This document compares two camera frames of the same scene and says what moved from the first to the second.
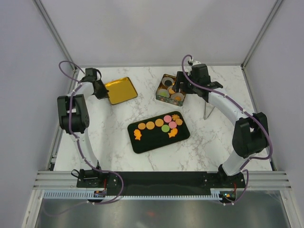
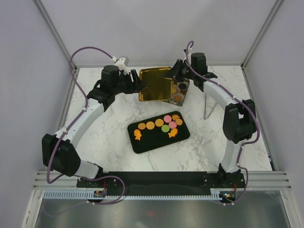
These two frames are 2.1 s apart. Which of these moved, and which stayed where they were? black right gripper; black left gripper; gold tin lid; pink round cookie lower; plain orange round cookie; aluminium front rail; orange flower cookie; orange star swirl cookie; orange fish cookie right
Moved: black right gripper; black left gripper; gold tin lid
Stayed: aluminium front rail; pink round cookie lower; orange fish cookie right; orange star swirl cookie; plain orange round cookie; orange flower cookie
